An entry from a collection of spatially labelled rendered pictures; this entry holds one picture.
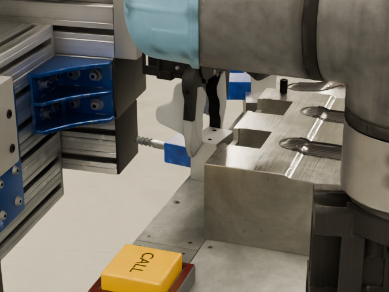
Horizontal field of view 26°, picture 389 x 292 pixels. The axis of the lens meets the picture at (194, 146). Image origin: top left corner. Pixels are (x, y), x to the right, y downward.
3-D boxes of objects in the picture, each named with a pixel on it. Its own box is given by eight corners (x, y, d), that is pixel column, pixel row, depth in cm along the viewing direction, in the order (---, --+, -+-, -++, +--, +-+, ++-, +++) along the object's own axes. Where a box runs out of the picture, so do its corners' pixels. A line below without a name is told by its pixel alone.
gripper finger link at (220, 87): (190, 121, 113) (182, 61, 108) (231, 129, 110) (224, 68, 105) (180, 134, 111) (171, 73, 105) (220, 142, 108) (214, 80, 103)
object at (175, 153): (125, 165, 110) (124, 126, 108) (145, 151, 114) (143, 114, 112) (216, 184, 104) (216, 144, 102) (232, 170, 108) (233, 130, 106)
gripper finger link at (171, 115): (158, 149, 106) (166, 76, 104) (201, 158, 103) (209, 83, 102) (146, 152, 103) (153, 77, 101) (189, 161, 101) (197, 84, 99)
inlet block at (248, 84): (183, 109, 121) (183, 73, 119) (185, 97, 126) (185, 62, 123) (275, 110, 121) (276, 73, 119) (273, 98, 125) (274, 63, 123)
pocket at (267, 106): (246, 139, 104) (246, 111, 102) (257, 124, 108) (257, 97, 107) (282, 144, 102) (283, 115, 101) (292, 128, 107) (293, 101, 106)
